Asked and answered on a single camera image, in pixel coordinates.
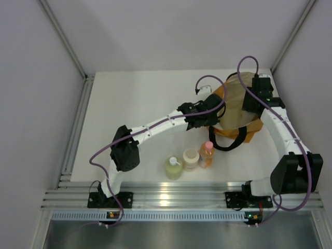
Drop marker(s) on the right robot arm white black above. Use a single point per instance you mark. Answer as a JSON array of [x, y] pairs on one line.
[[299, 169]]

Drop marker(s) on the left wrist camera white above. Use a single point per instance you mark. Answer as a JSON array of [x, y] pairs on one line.
[[205, 90]]

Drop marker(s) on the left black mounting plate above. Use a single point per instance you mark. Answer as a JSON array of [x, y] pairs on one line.
[[98, 200]]

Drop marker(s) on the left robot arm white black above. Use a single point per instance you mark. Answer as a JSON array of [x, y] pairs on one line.
[[129, 142]]

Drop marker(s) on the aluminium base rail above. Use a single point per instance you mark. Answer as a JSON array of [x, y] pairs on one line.
[[147, 196]]

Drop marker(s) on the green pump bottle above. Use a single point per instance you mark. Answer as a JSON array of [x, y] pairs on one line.
[[173, 168]]

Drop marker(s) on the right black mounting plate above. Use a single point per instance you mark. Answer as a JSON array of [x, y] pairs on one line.
[[234, 200]]

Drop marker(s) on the orange bottle pink cap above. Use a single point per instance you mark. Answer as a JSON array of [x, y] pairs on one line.
[[206, 154]]

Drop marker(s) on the beige cap cream bottle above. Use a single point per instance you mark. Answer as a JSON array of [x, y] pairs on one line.
[[190, 158]]

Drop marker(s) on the white slotted cable duct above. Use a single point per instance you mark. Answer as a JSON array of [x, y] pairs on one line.
[[109, 216]]

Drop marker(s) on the right aluminium frame post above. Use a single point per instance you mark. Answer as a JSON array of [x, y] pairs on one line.
[[293, 34]]

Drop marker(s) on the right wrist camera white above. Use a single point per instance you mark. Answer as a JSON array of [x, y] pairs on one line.
[[261, 75]]

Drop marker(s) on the left aluminium frame post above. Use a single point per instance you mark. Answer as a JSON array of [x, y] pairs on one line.
[[46, 8]]

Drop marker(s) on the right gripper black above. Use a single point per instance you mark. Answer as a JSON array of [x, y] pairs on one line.
[[246, 106]]

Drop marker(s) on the aluminium frame post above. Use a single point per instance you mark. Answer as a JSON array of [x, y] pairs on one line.
[[293, 34], [46, 8]]

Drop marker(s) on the black mounting plate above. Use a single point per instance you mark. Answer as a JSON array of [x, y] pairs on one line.
[[234, 200], [98, 200]]

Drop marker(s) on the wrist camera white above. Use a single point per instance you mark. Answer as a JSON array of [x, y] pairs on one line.
[[205, 90], [261, 75]]

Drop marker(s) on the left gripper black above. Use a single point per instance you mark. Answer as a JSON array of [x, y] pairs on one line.
[[213, 121]]

